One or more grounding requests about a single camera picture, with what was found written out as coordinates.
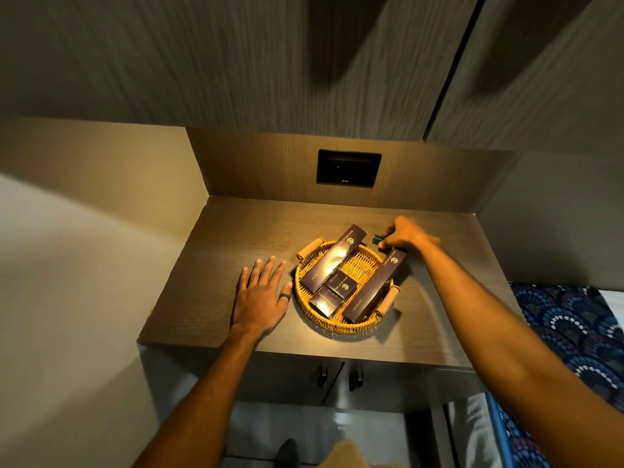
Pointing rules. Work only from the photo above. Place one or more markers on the narrow wooden upper cabinet door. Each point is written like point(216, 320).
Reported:
point(536, 73)

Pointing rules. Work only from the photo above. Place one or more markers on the person's left little finger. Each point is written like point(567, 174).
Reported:
point(243, 282)

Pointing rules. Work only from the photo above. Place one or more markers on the person's beige garment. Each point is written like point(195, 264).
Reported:
point(351, 457)

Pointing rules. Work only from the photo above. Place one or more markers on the blue patterned bedspread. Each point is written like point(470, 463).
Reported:
point(575, 331)

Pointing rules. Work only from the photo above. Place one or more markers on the wide wooden upper cabinet door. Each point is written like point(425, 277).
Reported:
point(219, 58)

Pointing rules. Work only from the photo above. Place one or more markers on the person's left middle finger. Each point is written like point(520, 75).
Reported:
point(267, 271)

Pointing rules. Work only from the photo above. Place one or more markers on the person's left forearm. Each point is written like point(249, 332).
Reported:
point(204, 399)

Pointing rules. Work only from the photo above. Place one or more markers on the person's dark shoe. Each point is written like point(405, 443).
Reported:
point(287, 454)

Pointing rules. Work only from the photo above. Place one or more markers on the grey lower cabinet door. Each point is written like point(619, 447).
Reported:
point(414, 387)
point(273, 375)

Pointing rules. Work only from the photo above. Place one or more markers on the light grey bed sheet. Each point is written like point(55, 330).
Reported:
point(470, 428)

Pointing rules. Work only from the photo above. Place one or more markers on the person's right forearm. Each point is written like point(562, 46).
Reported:
point(507, 346)

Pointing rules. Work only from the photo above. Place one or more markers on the person's right hand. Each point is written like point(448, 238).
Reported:
point(408, 233)

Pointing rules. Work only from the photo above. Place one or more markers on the small dark box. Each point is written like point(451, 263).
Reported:
point(325, 302)
point(341, 285)

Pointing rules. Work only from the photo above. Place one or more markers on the long dark box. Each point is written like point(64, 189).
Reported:
point(334, 258)
point(374, 286)

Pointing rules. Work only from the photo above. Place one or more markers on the person's left thumb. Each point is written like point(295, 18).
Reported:
point(284, 298)

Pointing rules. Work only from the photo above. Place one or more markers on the person's right fingers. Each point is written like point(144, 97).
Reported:
point(390, 238)

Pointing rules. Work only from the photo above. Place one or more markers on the white pillow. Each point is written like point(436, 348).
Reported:
point(614, 304)

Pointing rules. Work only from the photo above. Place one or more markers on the small green bottle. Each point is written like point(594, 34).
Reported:
point(376, 239)

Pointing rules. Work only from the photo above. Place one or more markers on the person's left hand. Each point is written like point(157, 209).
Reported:
point(256, 307)

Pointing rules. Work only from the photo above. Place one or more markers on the black wall socket panel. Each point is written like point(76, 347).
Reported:
point(348, 168)

